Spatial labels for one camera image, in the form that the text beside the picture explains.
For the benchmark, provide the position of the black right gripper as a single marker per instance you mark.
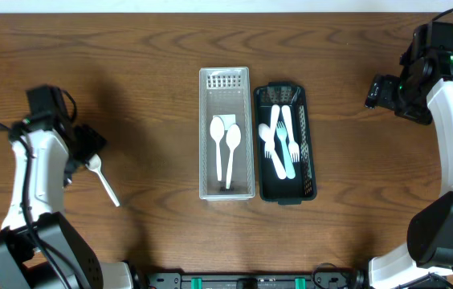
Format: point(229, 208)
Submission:
point(377, 93)

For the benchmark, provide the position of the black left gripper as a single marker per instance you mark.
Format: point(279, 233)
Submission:
point(86, 144)

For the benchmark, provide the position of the white plastic spoon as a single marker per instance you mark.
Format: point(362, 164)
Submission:
point(95, 165)
point(233, 139)
point(217, 133)

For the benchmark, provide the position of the white plastic fork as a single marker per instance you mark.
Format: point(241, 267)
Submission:
point(293, 147)

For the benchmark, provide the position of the pale green plastic fork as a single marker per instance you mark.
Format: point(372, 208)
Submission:
point(282, 135)

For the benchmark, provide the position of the white spork rounded head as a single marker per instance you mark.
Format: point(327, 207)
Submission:
point(279, 168)

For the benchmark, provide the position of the pale pink plastic fork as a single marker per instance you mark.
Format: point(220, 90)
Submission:
point(275, 114)

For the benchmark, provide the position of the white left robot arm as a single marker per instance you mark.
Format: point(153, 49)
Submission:
point(39, 248)

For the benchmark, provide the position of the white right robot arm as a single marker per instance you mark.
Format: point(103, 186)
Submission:
point(423, 93)

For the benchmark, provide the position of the dark green plastic basket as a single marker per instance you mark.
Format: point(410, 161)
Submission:
point(303, 186)

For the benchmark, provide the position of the white label in basket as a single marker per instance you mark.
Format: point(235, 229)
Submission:
point(227, 119)

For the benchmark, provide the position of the clear perforated plastic basket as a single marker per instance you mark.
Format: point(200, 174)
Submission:
point(226, 157)

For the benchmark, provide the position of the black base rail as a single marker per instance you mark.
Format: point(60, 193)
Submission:
point(324, 276)

